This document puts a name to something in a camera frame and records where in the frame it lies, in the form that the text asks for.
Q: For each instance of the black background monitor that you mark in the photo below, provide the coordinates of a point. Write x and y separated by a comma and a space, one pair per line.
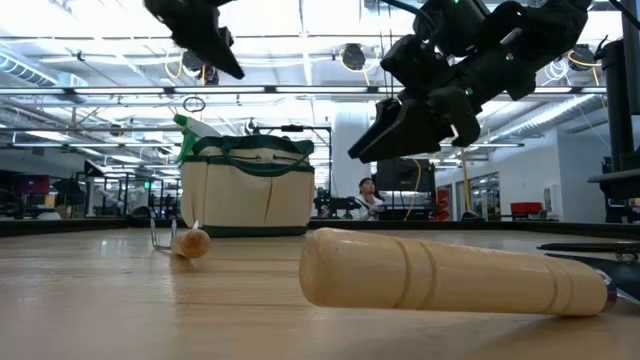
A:
405, 175

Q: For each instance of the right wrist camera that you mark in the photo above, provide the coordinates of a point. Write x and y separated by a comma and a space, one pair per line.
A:
450, 25

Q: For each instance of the red cabinet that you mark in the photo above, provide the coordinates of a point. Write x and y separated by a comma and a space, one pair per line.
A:
442, 205

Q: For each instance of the black table frame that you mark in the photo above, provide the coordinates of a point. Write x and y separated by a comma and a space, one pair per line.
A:
50, 226

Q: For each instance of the beige green gardening bag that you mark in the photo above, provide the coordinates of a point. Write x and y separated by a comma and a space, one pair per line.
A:
240, 200

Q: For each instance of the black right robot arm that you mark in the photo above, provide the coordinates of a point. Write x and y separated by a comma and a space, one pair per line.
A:
550, 25

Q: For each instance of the grey equipment cart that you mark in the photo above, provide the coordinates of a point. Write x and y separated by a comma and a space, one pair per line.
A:
620, 187

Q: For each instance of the green spray bottle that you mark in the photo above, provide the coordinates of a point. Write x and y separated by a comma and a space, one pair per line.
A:
186, 140

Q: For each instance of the red chair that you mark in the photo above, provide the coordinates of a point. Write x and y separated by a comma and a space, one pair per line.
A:
526, 207

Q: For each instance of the person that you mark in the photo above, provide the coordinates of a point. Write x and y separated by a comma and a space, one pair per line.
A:
367, 202

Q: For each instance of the white building pillar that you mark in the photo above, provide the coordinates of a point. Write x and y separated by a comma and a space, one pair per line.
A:
345, 130

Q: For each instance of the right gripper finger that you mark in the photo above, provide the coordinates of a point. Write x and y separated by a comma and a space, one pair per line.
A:
377, 125
420, 125

